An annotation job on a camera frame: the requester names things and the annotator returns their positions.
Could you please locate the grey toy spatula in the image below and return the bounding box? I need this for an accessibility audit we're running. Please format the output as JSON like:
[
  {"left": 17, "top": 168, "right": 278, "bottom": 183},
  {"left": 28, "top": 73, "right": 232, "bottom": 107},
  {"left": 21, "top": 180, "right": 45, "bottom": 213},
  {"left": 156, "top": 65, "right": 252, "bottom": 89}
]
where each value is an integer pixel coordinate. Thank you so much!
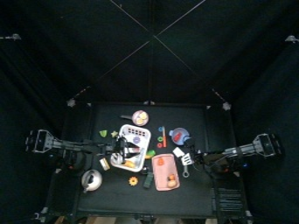
[{"left": 181, "top": 152, "right": 195, "bottom": 179}]

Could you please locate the blue toy pot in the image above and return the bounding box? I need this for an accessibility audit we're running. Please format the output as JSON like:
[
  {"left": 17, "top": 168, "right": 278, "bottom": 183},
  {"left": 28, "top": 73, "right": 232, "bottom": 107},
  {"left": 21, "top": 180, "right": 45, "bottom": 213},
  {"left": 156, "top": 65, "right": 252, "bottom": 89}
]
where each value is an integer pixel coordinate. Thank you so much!
[{"left": 168, "top": 127, "right": 192, "bottom": 146}]

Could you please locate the white square card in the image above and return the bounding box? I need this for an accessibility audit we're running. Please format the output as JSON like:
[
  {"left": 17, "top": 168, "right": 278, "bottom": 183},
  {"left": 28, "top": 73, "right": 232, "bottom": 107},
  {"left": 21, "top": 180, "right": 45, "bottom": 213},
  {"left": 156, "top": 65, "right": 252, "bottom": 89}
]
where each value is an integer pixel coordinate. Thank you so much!
[{"left": 172, "top": 146, "right": 185, "bottom": 158}]

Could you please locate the white plastic slotted basket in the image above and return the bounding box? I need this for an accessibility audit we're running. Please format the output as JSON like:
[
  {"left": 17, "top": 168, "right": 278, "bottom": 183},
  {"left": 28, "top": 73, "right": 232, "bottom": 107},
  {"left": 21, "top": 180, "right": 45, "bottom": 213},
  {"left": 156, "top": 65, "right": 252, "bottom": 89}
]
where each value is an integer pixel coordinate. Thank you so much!
[{"left": 109, "top": 123, "right": 152, "bottom": 173}]

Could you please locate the orange toy stick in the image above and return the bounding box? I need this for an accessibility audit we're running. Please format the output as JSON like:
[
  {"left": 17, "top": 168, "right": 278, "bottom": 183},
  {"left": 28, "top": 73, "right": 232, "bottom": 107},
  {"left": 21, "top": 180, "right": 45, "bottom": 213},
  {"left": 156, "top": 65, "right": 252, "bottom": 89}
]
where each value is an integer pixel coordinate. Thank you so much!
[{"left": 161, "top": 125, "right": 168, "bottom": 149}]

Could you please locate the yellow wooden block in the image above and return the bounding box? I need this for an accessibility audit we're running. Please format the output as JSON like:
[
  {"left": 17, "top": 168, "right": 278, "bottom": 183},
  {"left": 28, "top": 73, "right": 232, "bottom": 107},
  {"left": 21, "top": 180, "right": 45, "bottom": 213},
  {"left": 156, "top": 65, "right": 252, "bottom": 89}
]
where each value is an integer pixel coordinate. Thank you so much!
[{"left": 97, "top": 157, "right": 111, "bottom": 172}]

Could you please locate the pink plastic tray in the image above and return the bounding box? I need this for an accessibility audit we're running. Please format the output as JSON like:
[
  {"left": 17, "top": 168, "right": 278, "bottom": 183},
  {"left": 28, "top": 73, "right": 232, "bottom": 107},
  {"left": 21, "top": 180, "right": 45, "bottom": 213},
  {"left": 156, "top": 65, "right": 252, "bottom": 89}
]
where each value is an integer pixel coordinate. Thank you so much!
[{"left": 151, "top": 153, "right": 181, "bottom": 192}]

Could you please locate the pink toy frying pan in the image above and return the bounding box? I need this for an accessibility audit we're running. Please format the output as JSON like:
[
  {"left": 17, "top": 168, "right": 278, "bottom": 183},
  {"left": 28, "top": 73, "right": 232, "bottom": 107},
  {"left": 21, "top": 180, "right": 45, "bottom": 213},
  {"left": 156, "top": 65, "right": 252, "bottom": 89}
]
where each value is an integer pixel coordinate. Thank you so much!
[{"left": 120, "top": 109, "right": 149, "bottom": 127}]

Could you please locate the silver metal pot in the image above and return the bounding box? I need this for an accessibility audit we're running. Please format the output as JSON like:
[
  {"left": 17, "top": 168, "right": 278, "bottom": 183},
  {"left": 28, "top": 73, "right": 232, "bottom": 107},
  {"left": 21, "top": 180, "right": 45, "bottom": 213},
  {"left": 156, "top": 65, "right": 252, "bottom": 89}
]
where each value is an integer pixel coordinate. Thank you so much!
[{"left": 80, "top": 169, "right": 104, "bottom": 193}]

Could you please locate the white printed label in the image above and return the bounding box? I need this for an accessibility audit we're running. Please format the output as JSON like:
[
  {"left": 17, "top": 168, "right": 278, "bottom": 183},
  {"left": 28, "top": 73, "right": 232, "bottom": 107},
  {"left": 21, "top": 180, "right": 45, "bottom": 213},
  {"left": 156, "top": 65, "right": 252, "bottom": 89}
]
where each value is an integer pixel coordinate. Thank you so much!
[{"left": 217, "top": 186, "right": 243, "bottom": 214}]

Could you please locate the black vertical frame pole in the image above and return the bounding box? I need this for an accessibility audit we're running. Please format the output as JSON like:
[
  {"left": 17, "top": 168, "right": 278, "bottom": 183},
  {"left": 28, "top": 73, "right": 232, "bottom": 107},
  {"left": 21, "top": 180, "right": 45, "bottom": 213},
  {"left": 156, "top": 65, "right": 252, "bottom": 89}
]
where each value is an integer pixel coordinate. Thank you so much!
[{"left": 145, "top": 0, "right": 155, "bottom": 106}]

